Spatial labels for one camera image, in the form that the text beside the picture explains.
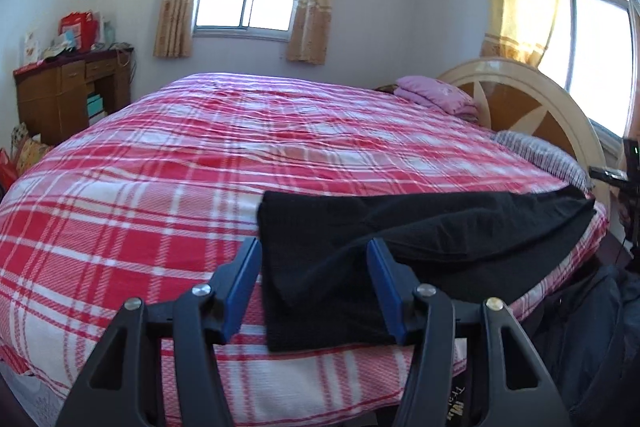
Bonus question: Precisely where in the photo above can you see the black pants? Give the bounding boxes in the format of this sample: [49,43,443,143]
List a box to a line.
[257,186,596,352]

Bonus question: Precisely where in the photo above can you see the red gift bag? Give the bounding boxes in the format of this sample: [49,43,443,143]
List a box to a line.
[58,11,99,52]

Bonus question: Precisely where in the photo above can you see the white card on desk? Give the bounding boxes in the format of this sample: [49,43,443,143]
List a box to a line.
[21,31,40,67]

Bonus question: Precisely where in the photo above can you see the dark blue jacket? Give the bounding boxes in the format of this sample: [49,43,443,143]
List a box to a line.
[522,265,639,426]

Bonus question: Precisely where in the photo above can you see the red plaid bed cover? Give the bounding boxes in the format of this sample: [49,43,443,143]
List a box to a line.
[0,71,612,427]

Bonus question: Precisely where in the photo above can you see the side window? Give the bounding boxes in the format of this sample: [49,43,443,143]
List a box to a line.
[539,0,634,147]

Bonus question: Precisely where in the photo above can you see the folded pink blanket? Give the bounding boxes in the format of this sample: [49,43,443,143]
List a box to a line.
[394,76,480,124]

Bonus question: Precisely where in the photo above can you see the cream wooden headboard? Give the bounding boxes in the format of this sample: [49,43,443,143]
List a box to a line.
[439,57,605,169]

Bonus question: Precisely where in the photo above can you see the patterned paper bag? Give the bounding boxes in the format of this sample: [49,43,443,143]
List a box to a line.
[14,138,52,176]

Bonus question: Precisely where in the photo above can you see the red bag on floor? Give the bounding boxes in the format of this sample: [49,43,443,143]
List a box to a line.
[0,148,18,194]

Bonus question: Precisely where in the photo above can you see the brown wooden desk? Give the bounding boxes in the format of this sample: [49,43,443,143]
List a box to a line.
[13,46,134,145]

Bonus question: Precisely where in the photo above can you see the striped pillow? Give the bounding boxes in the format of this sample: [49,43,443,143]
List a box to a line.
[492,130,591,193]

